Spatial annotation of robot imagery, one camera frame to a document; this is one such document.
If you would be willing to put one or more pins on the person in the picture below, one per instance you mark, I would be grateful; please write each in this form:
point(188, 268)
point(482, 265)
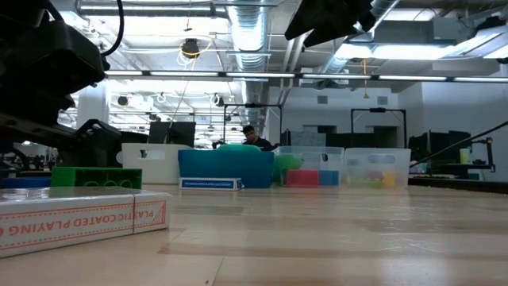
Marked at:
point(257, 143)

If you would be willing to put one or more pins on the small green duplo brick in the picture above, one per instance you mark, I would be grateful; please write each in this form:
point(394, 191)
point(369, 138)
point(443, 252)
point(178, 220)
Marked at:
point(95, 176)

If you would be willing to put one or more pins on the teal foam die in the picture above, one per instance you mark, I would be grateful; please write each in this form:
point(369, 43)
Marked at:
point(239, 147)

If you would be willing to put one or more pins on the long ceiling light strip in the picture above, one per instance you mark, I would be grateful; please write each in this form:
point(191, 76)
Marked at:
point(278, 75)

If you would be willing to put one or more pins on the pale green cup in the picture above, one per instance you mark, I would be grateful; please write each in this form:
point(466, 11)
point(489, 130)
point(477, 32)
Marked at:
point(465, 155)

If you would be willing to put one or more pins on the small red duplo brick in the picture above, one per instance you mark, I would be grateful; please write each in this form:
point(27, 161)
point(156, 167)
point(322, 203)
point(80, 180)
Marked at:
point(375, 175)

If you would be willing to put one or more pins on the orange white card box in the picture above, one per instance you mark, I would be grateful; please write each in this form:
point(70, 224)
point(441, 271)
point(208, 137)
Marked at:
point(79, 218)

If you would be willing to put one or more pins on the black office monitor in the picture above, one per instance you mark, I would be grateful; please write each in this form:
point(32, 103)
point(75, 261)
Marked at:
point(170, 133)

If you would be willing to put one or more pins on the large red soft brick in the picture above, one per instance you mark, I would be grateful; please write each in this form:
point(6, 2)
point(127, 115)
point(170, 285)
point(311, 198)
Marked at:
point(302, 178)

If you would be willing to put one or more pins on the silver ventilation duct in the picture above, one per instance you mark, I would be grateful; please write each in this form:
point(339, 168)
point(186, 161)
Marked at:
point(250, 35)

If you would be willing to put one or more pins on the blue playing card deck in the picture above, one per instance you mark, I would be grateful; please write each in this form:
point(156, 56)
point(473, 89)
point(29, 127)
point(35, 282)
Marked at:
point(210, 184)

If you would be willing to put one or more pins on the black aluminium frame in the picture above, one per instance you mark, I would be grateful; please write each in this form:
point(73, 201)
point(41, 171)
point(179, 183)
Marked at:
point(456, 184)

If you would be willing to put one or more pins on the teal plastic bin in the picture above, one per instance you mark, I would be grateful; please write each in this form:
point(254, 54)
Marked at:
point(226, 167)

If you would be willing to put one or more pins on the black shelf stand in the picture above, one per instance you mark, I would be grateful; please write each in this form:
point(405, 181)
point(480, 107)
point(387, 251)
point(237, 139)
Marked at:
point(490, 157)

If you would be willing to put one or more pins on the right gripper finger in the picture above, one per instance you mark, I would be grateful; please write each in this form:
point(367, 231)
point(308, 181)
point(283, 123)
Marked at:
point(333, 35)
point(317, 16)

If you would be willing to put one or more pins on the clear plastic bin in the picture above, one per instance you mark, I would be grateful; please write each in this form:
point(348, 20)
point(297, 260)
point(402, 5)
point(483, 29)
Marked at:
point(377, 159)
point(313, 157)

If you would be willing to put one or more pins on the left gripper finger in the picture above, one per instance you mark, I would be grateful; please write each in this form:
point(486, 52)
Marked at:
point(31, 131)
point(99, 143)

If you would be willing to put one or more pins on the white plastic bin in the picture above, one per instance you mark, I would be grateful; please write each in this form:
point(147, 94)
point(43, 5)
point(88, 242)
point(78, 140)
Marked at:
point(158, 163)

